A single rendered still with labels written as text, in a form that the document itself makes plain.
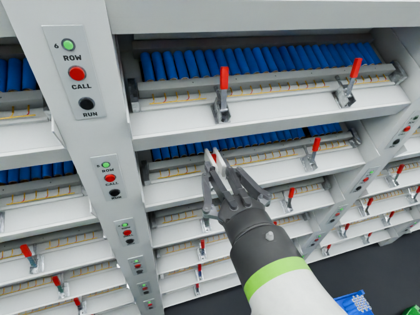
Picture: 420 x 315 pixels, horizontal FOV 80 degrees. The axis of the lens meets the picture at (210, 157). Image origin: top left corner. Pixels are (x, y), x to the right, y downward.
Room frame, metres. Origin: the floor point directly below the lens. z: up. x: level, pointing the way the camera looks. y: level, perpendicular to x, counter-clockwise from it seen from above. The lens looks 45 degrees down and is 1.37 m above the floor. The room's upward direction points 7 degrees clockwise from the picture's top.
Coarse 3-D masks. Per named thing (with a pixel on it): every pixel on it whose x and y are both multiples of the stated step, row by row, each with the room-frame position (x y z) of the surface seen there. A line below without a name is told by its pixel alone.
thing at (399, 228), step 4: (416, 204) 0.81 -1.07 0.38; (412, 220) 0.78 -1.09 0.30; (416, 220) 0.79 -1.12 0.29; (400, 224) 0.79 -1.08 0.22; (404, 224) 0.78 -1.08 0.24; (408, 224) 0.78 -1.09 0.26; (396, 228) 0.79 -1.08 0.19; (400, 228) 0.78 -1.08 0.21; (404, 228) 0.78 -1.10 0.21; (400, 232) 0.79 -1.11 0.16; (404, 232) 0.81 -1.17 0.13; (400, 236) 0.81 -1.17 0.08; (384, 240) 0.78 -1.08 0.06; (388, 240) 0.77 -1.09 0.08; (392, 240) 0.79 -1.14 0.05; (380, 244) 0.78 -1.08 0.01; (384, 244) 0.78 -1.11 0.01
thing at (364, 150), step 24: (360, 120) 0.60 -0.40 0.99; (336, 144) 0.55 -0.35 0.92; (360, 144) 0.55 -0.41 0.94; (144, 168) 0.36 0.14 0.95; (192, 168) 0.40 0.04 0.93; (264, 168) 0.44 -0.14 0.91; (288, 168) 0.45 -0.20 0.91; (336, 168) 0.48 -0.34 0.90; (144, 192) 0.33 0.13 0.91; (168, 192) 0.34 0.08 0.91; (192, 192) 0.35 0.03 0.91
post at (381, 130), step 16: (368, 32) 0.70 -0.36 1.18; (400, 32) 0.63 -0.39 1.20; (416, 32) 0.59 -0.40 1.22; (416, 48) 0.58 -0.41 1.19; (400, 112) 0.52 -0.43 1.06; (368, 128) 0.57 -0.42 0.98; (384, 128) 0.53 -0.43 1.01; (400, 128) 0.53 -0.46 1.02; (416, 128) 0.55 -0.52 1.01; (384, 144) 0.52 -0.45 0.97; (400, 144) 0.55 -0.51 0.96; (384, 160) 0.54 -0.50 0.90; (336, 176) 0.56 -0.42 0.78; (352, 176) 0.52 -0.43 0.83; (336, 208) 0.53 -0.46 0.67; (320, 224) 0.52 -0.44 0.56; (304, 240) 0.53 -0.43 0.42; (320, 240) 0.55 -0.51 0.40
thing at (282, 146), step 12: (348, 132) 0.58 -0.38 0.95; (264, 144) 0.48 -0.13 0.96; (276, 144) 0.49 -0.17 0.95; (288, 144) 0.50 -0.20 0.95; (300, 144) 0.51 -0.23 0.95; (312, 144) 0.52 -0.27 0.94; (192, 156) 0.41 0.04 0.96; (228, 156) 0.43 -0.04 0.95; (240, 156) 0.44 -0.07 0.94; (156, 168) 0.37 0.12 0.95; (168, 168) 0.38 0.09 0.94
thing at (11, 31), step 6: (0, 0) 0.26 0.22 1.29; (0, 6) 0.26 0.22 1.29; (0, 12) 0.26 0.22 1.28; (0, 18) 0.26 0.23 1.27; (6, 18) 0.27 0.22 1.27; (0, 24) 0.26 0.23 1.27; (6, 24) 0.27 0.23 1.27; (0, 30) 0.27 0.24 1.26; (6, 30) 0.27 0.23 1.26; (12, 30) 0.27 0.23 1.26; (0, 36) 0.27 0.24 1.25; (6, 36) 0.27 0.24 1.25; (12, 36) 0.27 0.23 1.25
